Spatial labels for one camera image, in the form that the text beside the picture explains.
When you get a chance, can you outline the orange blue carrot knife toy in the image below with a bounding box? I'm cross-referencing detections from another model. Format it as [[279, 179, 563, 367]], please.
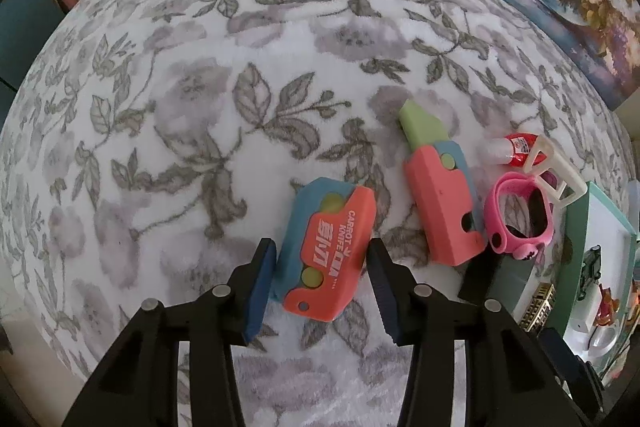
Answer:
[[271, 178, 376, 323]]

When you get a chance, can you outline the black rectangular box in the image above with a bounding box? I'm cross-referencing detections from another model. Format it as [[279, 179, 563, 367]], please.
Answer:
[[458, 249, 535, 313]]

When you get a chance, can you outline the orange knife toy green blade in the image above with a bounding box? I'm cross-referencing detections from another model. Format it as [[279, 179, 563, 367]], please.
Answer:
[[398, 100, 487, 267]]

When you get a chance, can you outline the pink smart watch band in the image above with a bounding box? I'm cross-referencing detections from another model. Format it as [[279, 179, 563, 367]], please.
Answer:
[[484, 171, 554, 260]]

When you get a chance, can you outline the black toy car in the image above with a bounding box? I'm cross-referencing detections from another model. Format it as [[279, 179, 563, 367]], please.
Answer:
[[577, 245, 602, 301]]

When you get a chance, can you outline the brown pink puppy toy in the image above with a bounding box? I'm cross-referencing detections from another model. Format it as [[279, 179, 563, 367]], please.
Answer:
[[594, 285, 620, 327]]

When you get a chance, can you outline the white power adapter cube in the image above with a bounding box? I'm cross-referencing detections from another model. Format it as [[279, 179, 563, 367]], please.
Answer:
[[577, 322, 620, 359]]

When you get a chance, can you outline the red white small bottle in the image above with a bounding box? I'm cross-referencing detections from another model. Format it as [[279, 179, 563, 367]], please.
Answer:
[[484, 132, 538, 168]]

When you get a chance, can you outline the floral grey white blanket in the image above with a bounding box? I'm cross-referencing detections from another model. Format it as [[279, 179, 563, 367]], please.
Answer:
[[1, 0, 636, 378]]

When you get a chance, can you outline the teal white tray box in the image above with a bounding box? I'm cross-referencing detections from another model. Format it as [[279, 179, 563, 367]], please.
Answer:
[[547, 182, 637, 375]]

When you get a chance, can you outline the white plastic frame clip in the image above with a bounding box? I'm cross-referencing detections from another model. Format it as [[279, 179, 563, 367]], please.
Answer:
[[522, 135, 587, 209]]

